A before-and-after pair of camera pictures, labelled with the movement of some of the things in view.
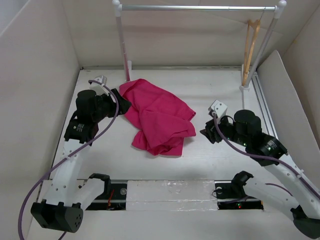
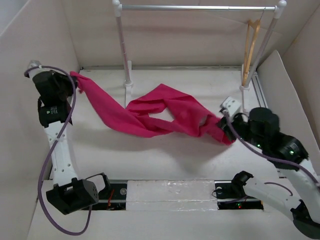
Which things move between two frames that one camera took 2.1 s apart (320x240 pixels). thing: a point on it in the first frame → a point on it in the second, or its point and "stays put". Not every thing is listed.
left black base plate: x=116 y=201 stays put
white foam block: x=173 y=195 stays put
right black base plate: x=229 y=197 stays put
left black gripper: x=123 y=104 → x=66 y=78
